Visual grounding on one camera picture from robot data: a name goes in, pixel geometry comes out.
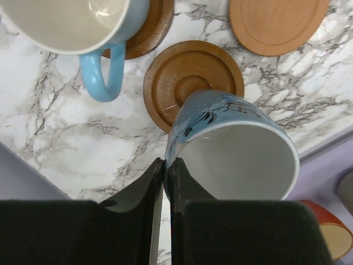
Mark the dark brown ringed coaster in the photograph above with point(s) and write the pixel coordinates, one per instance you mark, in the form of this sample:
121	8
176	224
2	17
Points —
180	70

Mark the large blue mug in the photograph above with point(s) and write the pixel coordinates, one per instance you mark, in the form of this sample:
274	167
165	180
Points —
232	148

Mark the grey white mug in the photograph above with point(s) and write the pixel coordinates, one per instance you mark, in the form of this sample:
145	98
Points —
345	191

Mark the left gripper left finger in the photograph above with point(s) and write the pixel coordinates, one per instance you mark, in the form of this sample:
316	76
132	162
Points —
123	229

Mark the light wooden coaster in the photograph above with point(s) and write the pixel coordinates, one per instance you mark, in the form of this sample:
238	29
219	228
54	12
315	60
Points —
273	28

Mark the lilac plastic tray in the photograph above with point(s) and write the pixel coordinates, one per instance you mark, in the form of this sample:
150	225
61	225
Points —
325	171

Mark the cream white mug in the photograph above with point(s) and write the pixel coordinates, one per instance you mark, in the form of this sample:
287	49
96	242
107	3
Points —
96	31

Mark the dark brown grooved coaster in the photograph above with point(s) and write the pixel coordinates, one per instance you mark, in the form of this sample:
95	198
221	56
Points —
159	16

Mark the orange topped blue cup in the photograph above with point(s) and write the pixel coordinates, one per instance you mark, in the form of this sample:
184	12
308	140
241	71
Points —
337	236

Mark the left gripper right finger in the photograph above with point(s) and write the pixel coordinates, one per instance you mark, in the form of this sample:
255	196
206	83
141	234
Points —
210	231

